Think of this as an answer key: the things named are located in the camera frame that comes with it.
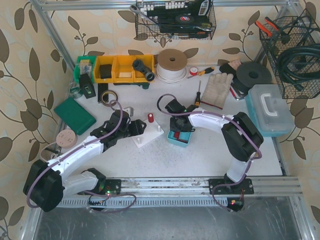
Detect large red spring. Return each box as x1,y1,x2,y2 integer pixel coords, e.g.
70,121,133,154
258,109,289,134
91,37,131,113
147,113,154,123

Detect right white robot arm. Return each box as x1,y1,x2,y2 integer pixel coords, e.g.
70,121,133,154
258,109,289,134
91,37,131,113
165,99,264,186

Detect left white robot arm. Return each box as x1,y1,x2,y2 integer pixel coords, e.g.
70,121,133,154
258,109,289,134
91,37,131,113
23,110,147,212

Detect red springs in tray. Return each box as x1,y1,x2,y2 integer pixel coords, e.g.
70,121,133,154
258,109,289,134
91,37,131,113
173,131,188,143

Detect teal plastic parts tray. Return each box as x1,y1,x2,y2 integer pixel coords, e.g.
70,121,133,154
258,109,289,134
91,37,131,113
167,130,192,148

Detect brown tape roll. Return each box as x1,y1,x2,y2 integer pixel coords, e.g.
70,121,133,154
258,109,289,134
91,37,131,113
101,90,119,107

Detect beige work glove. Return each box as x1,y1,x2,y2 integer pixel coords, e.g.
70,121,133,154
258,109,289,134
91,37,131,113
201,72,234,109

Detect black aluminium extrusion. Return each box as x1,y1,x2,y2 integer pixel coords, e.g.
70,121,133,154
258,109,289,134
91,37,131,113
97,83,109,104

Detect red tape roll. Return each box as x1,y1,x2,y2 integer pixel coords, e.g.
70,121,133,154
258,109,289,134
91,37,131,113
189,66,198,76

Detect green flat case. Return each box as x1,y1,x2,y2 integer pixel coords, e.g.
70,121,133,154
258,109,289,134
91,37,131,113
54,97,97,136

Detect black pipe fitting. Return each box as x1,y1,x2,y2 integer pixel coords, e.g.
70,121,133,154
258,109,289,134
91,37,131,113
132,59,155,82

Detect yellow plastic bin row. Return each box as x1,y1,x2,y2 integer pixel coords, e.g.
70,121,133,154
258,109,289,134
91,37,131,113
93,54,155,84

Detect black green device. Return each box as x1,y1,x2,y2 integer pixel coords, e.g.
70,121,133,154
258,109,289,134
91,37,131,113
78,73,96,99

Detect round pink power strip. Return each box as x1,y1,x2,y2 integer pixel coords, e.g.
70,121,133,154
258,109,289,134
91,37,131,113
55,128,78,149

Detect glass jar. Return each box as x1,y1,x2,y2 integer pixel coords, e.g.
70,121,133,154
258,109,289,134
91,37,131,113
69,83,83,99

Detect green plastic bin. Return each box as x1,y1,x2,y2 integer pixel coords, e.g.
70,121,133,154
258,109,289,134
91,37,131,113
73,56,97,83

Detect black disc spool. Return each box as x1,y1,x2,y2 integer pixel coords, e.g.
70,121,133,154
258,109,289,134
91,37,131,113
233,61,272,94

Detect teal clear toolbox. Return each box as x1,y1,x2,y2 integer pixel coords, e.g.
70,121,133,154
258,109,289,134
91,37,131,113
245,84,295,137

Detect white four-peg base plate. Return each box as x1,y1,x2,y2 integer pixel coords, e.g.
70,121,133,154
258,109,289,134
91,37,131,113
132,119,165,149

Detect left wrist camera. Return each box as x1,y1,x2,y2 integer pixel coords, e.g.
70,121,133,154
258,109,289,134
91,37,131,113
123,106,134,117

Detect white cable spool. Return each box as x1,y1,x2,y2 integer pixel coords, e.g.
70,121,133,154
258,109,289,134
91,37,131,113
156,48,188,85

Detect top wire basket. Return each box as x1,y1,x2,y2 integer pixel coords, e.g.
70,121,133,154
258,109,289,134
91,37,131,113
129,0,216,42

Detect wire basket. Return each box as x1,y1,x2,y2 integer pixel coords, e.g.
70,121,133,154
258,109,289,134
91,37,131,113
259,15,320,99
129,0,216,42

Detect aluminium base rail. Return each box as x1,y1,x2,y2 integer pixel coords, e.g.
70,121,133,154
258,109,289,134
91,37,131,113
59,176,303,209

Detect orange handled pliers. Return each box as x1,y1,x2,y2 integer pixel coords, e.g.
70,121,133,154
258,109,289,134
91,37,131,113
254,16,280,38

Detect right wire basket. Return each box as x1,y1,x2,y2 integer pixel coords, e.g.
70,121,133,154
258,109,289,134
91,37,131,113
259,15,320,99

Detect black coiled hose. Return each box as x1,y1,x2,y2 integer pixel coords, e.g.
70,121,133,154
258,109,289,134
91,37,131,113
277,14,320,86

